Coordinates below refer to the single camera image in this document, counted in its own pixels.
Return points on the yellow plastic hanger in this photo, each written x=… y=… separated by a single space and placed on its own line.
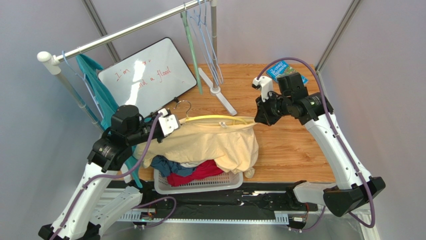
x=208 y=117

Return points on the whiteboard with red writing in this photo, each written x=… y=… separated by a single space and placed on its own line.
x=150 y=78

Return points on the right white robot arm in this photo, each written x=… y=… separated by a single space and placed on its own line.
x=353 y=182

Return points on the metal clothes rack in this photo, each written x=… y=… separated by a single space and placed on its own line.
x=51 y=62

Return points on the pale yellow t shirt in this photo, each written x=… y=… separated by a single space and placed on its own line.
x=231 y=144

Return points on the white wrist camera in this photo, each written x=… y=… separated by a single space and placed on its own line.
x=265 y=85
x=168 y=122

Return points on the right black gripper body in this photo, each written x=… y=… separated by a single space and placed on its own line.
x=263 y=112

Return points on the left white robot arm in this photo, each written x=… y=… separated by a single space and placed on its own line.
x=118 y=153

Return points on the blue hanger holding teal shirt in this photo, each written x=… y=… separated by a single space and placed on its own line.
x=85 y=81

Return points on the blue illustrated book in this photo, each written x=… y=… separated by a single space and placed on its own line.
x=278 y=69

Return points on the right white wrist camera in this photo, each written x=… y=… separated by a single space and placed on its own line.
x=265 y=85

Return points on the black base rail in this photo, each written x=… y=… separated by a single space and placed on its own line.
x=266 y=203

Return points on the teal t shirt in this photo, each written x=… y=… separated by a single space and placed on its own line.
x=103 y=96

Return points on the red garment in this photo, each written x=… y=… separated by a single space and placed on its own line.
x=206 y=169

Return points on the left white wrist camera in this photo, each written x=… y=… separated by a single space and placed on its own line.
x=168 y=122

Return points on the green plastic hanger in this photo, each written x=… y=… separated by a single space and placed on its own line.
x=188 y=33

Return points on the white garment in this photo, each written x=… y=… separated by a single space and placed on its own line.
x=191 y=164

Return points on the white laundry basket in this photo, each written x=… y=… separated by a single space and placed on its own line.
x=223 y=181

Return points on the blue garment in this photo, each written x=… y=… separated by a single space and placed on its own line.
x=167 y=167

